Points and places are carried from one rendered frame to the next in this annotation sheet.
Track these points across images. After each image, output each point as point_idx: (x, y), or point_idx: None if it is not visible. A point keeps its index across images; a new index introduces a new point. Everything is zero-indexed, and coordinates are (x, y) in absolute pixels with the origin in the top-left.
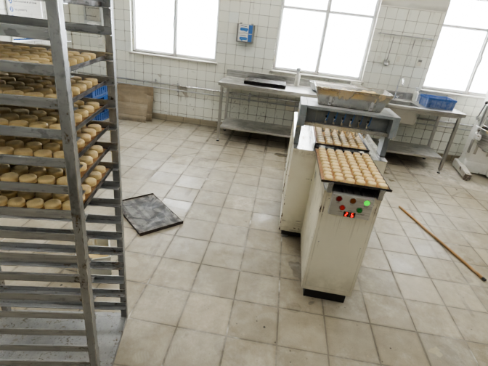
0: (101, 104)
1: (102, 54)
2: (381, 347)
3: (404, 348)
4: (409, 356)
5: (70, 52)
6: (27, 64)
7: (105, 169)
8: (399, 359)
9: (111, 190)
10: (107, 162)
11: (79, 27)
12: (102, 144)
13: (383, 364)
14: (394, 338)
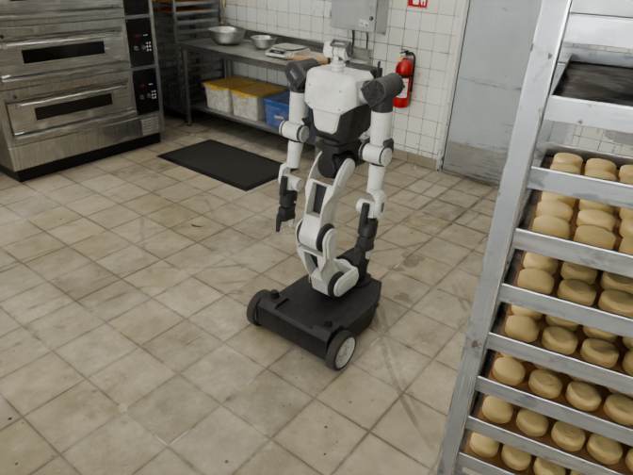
0: (504, 347)
1: (523, 235)
2: (24, 470)
3: (2, 453)
4: (14, 444)
5: (592, 225)
6: (589, 152)
7: (470, 453)
8: (29, 448)
9: None
10: (469, 455)
11: (601, 188)
12: (488, 427)
13: (57, 452)
14: None
